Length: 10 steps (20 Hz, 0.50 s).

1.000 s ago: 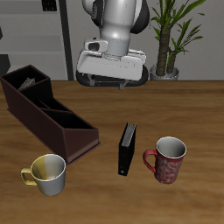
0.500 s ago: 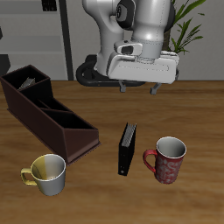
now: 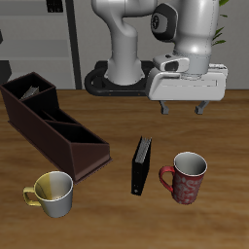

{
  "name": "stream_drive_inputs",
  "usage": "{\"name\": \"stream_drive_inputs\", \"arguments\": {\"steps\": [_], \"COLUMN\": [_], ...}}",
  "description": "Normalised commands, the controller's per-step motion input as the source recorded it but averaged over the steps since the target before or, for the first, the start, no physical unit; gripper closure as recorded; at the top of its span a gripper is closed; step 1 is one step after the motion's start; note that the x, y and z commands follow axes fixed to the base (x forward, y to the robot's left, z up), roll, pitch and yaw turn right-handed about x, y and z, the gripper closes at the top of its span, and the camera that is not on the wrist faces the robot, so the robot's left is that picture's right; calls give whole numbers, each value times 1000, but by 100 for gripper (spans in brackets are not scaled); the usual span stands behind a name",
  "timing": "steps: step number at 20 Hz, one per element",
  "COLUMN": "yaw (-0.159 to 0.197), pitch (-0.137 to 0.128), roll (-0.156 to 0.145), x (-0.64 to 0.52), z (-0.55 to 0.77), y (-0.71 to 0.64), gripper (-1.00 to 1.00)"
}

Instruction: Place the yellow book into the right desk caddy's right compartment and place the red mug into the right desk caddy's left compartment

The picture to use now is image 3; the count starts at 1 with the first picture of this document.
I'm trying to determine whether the black book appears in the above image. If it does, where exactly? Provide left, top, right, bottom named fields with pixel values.
left=130, top=135, right=153, bottom=197

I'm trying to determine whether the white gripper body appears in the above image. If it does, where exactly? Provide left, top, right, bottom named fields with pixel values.
left=145, top=63, right=230, bottom=102

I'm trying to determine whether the yellow and white mug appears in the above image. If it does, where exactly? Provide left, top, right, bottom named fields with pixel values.
left=21, top=170, right=75, bottom=219

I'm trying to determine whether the red patterned mug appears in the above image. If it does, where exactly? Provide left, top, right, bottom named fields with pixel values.
left=158, top=151, right=209, bottom=205

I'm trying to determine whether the dark brown desk caddy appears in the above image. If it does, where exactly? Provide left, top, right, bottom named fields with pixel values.
left=0, top=71, right=114, bottom=185

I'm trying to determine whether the dark book with grey pages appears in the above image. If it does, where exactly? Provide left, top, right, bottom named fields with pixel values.
left=18, top=85, right=41, bottom=101

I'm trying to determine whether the grey shelf unit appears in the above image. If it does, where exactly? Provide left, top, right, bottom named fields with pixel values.
left=0, top=0, right=83, bottom=90

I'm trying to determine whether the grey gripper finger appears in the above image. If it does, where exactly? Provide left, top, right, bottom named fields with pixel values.
left=194, top=100, right=210, bottom=116
left=158, top=100, right=170, bottom=116

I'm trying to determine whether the small black box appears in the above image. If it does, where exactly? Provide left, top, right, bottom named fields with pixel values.
left=46, top=0, right=64, bottom=14

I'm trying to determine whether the green pot plant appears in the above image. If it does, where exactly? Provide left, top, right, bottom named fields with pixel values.
left=211, top=0, right=231, bottom=47

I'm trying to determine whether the flat black base plate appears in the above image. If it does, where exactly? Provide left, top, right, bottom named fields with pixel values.
left=84, top=60, right=158, bottom=97

